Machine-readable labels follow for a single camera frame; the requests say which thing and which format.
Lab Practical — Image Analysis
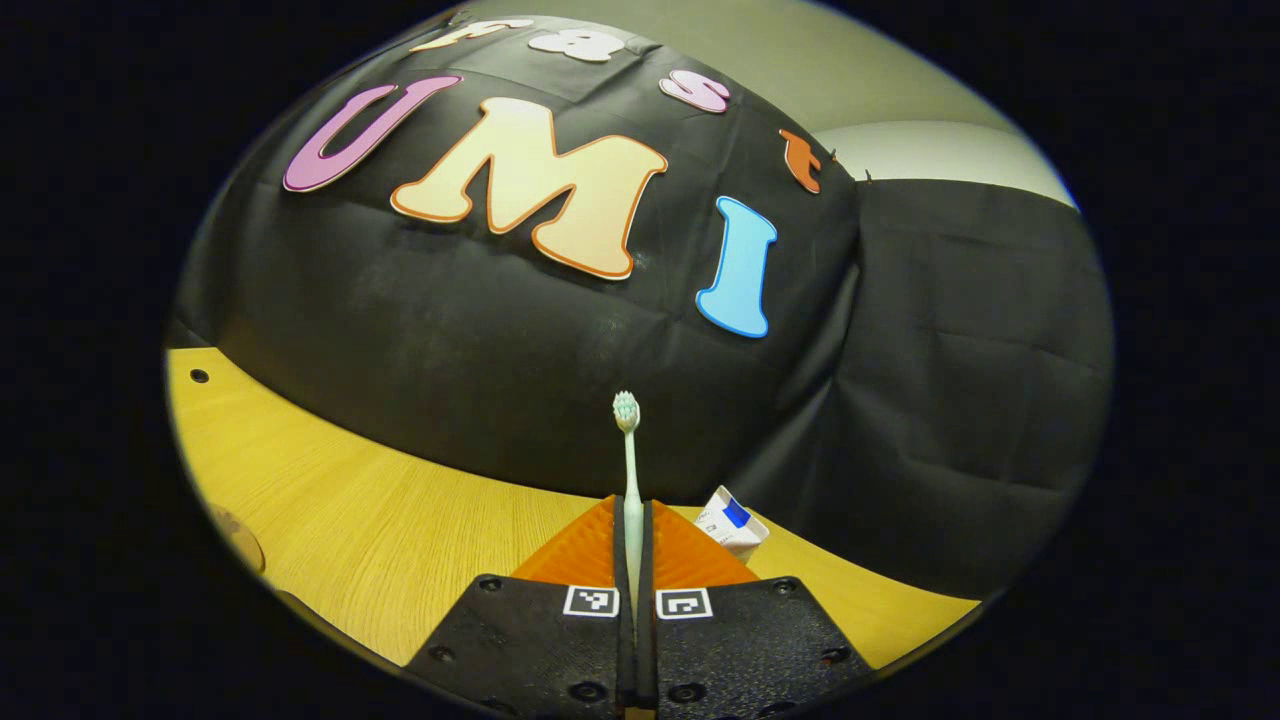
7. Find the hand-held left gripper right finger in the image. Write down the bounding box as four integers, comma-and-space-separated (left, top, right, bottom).
640, 500, 873, 713

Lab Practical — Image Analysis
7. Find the white toothbrush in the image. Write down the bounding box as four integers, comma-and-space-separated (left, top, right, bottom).
612, 391, 646, 611

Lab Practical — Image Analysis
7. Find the white toothpaste tube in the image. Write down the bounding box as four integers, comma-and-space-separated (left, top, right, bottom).
694, 486, 771, 563

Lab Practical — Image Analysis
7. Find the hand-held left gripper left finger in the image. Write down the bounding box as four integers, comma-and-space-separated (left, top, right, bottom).
405, 495, 636, 716

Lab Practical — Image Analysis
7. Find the black backdrop cloth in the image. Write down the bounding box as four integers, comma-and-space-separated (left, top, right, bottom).
170, 15, 1116, 601

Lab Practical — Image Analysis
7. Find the round wooden coaster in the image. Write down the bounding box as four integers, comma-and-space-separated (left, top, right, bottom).
210, 505, 266, 576

